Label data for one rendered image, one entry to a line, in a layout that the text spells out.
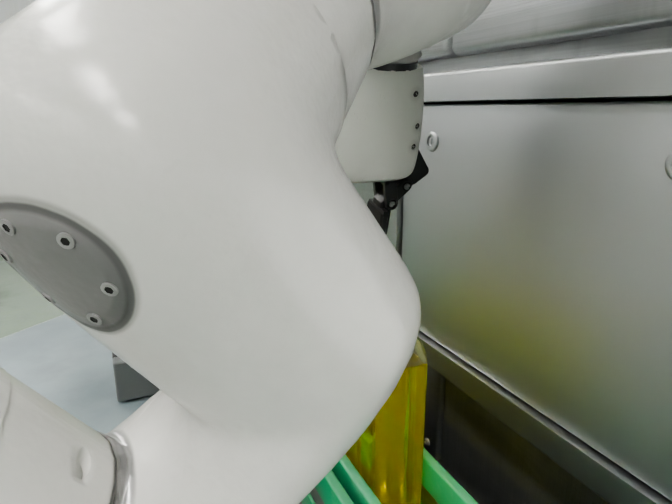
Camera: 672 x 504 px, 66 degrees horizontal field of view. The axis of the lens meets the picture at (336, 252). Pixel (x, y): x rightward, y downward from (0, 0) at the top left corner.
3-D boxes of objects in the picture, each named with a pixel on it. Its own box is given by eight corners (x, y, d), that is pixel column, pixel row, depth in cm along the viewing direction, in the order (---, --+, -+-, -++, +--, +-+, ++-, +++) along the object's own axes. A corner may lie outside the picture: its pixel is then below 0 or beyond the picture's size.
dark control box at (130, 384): (162, 395, 100) (158, 355, 98) (117, 405, 97) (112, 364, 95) (157, 376, 107) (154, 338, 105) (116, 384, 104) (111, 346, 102)
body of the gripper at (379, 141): (405, 39, 46) (387, 160, 52) (296, 32, 42) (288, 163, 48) (453, 54, 40) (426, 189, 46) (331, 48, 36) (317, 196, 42)
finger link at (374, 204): (400, 170, 50) (390, 232, 54) (371, 172, 49) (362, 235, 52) (417, 183, 48) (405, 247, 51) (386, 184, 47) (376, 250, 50)
